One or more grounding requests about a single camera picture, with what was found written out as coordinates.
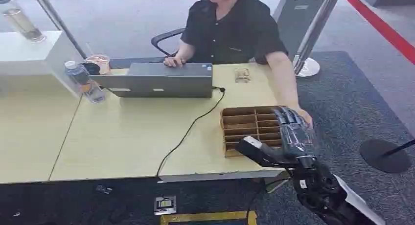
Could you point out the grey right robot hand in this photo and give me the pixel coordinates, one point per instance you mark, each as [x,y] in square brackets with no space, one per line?
[296,139]

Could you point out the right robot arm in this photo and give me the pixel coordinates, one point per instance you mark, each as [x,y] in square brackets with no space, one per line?
[319,191]

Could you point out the person's left hand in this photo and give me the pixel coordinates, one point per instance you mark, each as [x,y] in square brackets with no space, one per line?
[306,116]

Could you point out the person's hand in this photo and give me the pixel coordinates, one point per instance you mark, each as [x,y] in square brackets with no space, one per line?
[173,61]
[306,116]

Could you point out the wooden slotted card box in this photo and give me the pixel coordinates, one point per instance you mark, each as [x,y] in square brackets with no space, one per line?
[246,126]

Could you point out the small clear glass holder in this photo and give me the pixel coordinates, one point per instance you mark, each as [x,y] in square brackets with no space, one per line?
[242,75]

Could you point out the black stanchion base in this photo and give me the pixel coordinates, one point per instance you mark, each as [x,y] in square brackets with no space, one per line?
[384,155]

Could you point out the grey gate kiosk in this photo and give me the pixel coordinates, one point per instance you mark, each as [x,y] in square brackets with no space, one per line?
[296,17]

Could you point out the person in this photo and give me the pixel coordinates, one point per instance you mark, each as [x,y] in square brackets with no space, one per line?
[231,29]

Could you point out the red barrier belt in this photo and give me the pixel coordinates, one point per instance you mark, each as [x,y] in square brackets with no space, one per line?
[377,26]

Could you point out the person's right hand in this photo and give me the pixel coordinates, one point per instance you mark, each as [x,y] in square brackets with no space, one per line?
[173,61]

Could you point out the floor power socket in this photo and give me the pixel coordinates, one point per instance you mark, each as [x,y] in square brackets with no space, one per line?
[165,205]

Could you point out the grey laptop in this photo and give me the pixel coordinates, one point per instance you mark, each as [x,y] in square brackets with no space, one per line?
[159,81]

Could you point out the black office chair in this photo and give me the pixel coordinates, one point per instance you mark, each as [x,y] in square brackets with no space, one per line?
[165,37]

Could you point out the small dark floor object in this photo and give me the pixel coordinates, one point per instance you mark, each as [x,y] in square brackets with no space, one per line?
[103,189]

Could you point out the drink cup with straw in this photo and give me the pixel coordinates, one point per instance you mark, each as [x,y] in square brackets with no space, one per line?
[100,61]

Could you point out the black round lid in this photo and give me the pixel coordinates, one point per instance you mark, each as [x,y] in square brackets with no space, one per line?
[91,68]

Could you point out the plastic water bottle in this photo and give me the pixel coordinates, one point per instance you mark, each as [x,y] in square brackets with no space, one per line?
[85,82]

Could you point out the dark slanted pole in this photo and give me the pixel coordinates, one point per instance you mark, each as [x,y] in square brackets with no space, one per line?
[56,22]

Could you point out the white shelf block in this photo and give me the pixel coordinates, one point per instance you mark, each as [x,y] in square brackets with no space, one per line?
[30,53]

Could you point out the clear glass tumbler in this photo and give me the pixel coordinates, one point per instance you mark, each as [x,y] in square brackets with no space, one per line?
[21,19]

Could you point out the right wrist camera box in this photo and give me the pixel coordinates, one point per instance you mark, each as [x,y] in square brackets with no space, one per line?
[259,152]

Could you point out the chrome stanchion post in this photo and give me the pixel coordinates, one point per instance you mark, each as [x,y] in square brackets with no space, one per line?
[313,32]

